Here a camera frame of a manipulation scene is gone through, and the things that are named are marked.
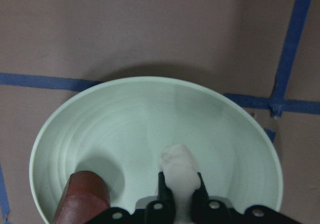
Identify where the light green plate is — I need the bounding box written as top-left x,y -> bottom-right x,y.
29,77 -> 283,224

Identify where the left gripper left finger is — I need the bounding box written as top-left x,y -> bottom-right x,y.
146,172 -> 175,223

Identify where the brown red bun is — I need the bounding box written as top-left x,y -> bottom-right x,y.
53,171 -> 111,224

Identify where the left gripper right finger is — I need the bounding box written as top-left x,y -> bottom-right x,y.
191,172 -> 233,223

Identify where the white steamed bun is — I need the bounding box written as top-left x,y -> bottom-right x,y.
158,144 -> 201,224

